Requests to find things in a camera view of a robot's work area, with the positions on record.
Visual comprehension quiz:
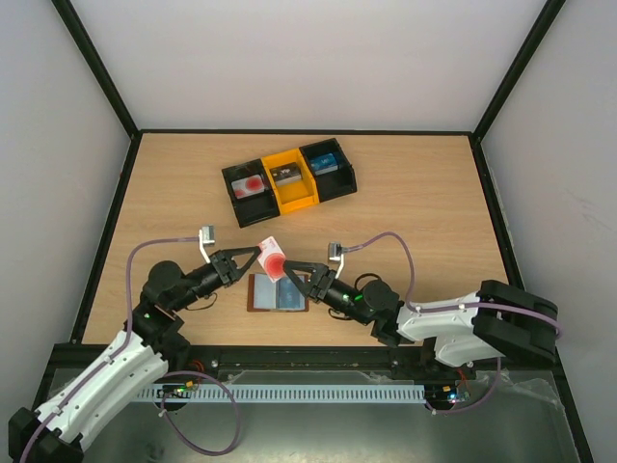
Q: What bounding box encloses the grey vip card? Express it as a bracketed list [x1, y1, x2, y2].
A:
[270, 162, 302, 187]

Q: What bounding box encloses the yellow middle bin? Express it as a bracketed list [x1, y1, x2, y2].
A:
[261, 149, 319, 215]

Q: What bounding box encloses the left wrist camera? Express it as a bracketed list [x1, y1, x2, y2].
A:
[198, 225, 216, 264]

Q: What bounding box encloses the red white card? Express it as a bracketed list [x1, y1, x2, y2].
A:
[231, 175, 266, 200]

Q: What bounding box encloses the black enclosure frame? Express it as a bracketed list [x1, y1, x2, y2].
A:
[33, 1, 593, 462]

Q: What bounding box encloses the light blue cable duct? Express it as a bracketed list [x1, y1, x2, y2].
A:
[133, 384, 426, 404]

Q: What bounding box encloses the right black bin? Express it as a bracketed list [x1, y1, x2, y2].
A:
[300, 138, 357, 203]

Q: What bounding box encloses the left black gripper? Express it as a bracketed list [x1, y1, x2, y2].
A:
[172, 247, 261, 313]

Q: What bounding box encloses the black bin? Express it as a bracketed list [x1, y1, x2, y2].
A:
[222, 159, 281, 228]
[300, 138, 357, 203]

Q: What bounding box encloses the blue card from holder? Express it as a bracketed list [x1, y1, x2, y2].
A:
[276, 278, 306, 311]

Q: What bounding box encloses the brown leather card holder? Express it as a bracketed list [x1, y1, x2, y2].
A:
[247, 274, 309, 313]

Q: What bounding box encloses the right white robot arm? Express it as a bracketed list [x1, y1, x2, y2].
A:
[283, 260, 561, 378]

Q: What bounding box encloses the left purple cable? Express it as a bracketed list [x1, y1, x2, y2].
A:
[16, 234, 241, 462]

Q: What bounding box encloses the left black bin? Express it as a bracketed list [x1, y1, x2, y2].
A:
[222, 159, 281, 228]

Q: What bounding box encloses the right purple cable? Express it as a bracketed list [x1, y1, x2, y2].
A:
[339, 231, 563, 417]

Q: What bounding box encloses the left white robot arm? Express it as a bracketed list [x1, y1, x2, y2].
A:
[8, 246, 261, 462]

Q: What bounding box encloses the purple cable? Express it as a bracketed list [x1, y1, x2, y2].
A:
[339, 231, 563, 417]
[16, 234, 241, 462]

